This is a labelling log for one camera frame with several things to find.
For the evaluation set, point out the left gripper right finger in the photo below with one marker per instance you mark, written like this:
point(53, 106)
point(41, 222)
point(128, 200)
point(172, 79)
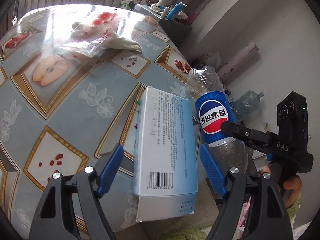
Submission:
point(267, 217)

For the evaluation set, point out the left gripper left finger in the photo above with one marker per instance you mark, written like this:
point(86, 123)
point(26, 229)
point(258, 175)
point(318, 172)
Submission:
point(55, 218)

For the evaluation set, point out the Pepsi plastic bottle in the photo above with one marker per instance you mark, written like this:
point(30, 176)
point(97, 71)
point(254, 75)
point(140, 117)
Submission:
point(212, 106)

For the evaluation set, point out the white blue cardboard box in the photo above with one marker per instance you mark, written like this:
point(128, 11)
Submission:
point(165, 167)

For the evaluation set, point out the white cloth rag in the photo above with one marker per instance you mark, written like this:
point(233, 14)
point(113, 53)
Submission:
point(122, 42)

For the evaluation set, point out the clear red printed plastic bag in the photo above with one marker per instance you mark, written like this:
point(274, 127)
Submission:
point(92, 34)

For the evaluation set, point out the right hand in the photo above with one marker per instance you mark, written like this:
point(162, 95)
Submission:
point(294, 186)

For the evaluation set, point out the large blue water jug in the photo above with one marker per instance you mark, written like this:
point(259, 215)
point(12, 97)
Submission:
point(246, 105)

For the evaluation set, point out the pink rolled mat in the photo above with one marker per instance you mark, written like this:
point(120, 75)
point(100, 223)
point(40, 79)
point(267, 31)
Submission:
point(235, 62)

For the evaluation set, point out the fruit pattern tablecloth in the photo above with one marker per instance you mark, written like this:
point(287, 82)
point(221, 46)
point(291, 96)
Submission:
point(60, 110)

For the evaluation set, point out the magenta bottle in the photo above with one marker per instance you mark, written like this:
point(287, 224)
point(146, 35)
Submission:
point(191, 17)

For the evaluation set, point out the blue detergent bottle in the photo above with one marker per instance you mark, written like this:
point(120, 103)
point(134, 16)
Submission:
point(175, 10)

